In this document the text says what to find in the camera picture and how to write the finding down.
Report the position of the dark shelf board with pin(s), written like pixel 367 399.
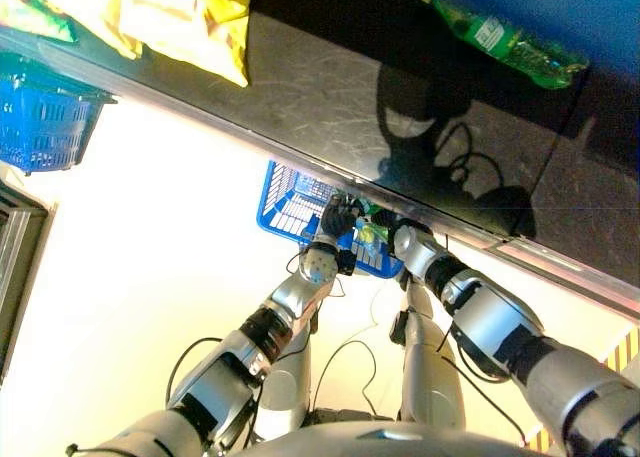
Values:
pixel 325 92

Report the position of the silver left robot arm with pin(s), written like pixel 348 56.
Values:
pixel 280 302

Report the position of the green snack bag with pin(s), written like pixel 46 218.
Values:
pixel 27 9

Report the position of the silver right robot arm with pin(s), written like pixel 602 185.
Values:
pixel 490 317

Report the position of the green yellow snack pack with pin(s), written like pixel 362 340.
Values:
pixel 369 235

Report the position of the green plastic soda bottle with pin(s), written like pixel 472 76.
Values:
pixel 505 39

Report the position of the grey metal door frame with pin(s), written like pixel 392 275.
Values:
pixel 17 267

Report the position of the yellow black hazard tape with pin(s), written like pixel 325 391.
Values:
pixel 622 349

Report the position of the yellow snack bag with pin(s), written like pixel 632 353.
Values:
pixel 107 22

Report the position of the blue plastic shopping basket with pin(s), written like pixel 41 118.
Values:
pixel 287 207
pixel 42 122

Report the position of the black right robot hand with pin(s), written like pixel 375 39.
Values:
pixel 384 219

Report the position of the silver robot leg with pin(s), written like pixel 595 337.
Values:
pixel 287 382
pixel 430 377

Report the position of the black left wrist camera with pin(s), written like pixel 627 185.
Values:
pixel 347 262

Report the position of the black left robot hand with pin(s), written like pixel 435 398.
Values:
pixel 336 222

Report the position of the silver right robot leg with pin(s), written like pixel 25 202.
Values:
pixel 430 377

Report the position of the large yellow chip bag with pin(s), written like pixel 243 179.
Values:
pixel 190 22

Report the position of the silver left robot leg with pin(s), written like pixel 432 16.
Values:
pixel 287 382

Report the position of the silver robot torso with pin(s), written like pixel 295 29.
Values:
pixel 350 442

